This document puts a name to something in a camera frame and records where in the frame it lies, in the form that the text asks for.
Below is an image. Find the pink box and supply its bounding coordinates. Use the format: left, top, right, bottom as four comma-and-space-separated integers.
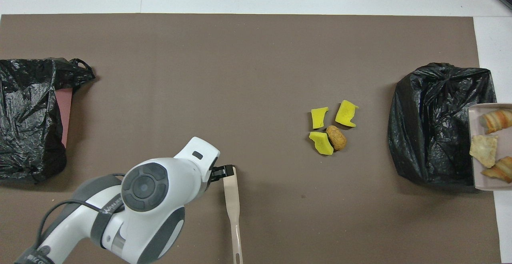
55, 88, 74, 148

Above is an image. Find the orange striped croissant piece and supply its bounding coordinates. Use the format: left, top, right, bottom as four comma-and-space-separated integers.
481, 156, 512, 184
480, 109, 512, 134

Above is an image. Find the yellow green sponge piece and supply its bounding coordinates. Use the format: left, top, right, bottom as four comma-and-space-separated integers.
335, 100, 360, 128
311, 106, 330, 130
308, 131, 334, 156

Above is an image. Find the black plastic trash bag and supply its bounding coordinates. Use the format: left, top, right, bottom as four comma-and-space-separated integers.
387, 62, 496, 188
0, 58, 96, 184

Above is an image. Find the pale pastry piece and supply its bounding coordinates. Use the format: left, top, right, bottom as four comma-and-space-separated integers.
469, 134, 499, 168

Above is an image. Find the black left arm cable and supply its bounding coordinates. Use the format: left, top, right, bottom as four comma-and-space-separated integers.
34, 172, 124, 264

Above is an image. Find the beige plastic dustpan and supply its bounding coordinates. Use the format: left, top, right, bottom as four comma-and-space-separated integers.
468, 103, 512, 192

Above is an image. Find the beige hand brush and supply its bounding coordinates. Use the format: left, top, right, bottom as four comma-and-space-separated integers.
223, 166, 244, 264

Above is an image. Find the brown paper table mat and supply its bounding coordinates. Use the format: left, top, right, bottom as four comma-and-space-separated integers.
0, 13, 502, 264

